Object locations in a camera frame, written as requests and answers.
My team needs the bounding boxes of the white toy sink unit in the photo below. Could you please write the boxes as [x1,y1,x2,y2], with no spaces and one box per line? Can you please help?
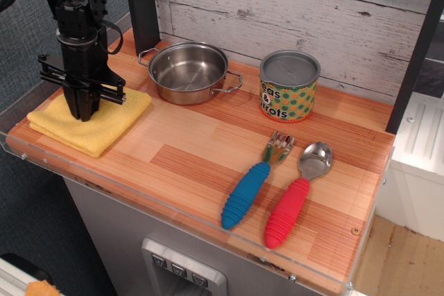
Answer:
[375,93,443,241]

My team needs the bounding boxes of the silver dispenser button panel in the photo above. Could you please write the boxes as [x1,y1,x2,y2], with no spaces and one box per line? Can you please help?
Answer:
[142,238,228,296]

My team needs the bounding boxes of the yellow rag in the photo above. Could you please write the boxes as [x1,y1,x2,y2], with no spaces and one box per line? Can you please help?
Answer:
[27,88,152,158]

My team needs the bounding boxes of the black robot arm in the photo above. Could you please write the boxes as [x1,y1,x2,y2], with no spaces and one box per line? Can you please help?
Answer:
[1,0,126,121]

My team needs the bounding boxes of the orange object bottom left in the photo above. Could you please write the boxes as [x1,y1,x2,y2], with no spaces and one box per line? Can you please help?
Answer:
[24,280,62,296]

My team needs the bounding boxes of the blue handled fork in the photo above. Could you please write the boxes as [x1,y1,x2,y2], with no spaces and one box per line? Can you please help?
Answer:
[221,131,296,229]

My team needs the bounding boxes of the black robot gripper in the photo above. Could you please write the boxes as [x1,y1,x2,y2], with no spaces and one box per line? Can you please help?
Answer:
[37,31,126,122]

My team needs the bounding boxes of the clear acrylic table guard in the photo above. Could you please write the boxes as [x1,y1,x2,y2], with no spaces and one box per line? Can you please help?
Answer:
[7,33,394,295]

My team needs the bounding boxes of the dark vertical post right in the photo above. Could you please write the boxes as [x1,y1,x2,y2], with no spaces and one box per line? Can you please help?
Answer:
[385,0,443,134]

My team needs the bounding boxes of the peas and carrots toy can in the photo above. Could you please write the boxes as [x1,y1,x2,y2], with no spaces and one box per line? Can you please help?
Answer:
[259,50,321,123]

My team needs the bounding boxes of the dark vertical post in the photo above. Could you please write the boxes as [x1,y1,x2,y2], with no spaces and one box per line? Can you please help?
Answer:
[128,0,161,54]
[385,0,443,134]

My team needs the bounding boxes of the grey toy fridge cabinet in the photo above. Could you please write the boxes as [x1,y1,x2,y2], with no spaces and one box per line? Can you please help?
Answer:
[65,179,315,295]

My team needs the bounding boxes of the small steel pot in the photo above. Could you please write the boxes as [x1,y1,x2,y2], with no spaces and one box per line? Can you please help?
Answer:
[138,42,243,105]

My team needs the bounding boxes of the dark vertical post left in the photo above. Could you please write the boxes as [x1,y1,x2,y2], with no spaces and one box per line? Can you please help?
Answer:
[128,0,161,54]

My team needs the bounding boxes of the red handled spoon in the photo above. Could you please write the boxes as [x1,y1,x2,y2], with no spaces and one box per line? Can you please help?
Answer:
[264,141,333,249]

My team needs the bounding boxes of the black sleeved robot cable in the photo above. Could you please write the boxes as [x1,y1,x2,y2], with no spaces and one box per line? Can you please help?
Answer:
[0,0,123,55]

